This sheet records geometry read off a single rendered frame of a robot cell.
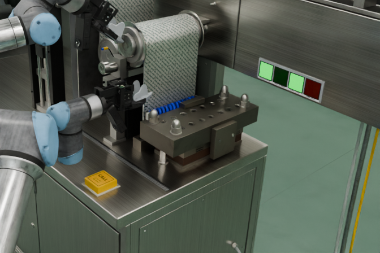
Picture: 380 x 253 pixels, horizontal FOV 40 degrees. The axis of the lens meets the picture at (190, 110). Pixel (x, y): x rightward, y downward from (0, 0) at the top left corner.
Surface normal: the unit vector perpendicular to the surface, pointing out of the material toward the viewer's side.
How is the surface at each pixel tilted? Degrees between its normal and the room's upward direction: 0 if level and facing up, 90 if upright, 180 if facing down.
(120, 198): 0
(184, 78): 90
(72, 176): 0
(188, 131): 0
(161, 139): 90
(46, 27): 90
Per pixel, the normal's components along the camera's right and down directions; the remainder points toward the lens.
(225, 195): 0.69, 0.36
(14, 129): 0.00, -0.51
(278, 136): 0.06, -0.90
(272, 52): -0.72, 0.26
